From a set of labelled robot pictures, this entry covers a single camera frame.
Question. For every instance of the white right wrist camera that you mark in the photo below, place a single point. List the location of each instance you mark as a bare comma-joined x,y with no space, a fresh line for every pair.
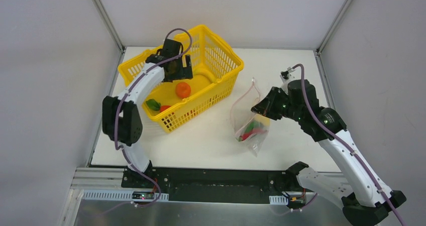
286,78

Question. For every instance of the clear zip top bag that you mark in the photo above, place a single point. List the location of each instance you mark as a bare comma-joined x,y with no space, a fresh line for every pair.
241,115

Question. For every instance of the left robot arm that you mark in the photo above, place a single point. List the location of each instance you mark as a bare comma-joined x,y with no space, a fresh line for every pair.
121,120

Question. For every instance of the yellow plastic basket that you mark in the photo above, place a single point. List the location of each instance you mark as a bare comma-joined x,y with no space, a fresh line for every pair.
209,51

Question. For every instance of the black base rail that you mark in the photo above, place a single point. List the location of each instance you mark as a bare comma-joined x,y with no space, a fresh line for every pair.
216,185

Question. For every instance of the white slotted cable duct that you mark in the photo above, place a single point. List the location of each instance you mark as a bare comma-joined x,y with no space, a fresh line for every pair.
124,195

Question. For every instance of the red chili pepper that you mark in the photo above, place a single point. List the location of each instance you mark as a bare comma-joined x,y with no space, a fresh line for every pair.
251,133

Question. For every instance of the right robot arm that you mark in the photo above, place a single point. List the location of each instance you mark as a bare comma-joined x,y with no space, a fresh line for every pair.
366,200

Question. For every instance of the yellow banana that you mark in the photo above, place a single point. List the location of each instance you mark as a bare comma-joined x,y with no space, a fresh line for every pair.
206,73

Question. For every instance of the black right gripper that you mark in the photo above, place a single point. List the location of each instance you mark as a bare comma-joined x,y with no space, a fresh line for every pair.
273,101

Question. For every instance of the yellow lemon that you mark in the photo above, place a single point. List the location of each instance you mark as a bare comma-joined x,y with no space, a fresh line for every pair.
264,121

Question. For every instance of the dark green cucumber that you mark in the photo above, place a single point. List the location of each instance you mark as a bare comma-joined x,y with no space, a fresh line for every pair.
252,125

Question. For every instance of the orange tangerine with leaf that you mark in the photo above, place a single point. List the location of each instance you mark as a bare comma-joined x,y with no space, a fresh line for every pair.
183,90

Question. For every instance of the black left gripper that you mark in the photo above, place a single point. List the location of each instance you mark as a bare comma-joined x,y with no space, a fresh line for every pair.
183,70

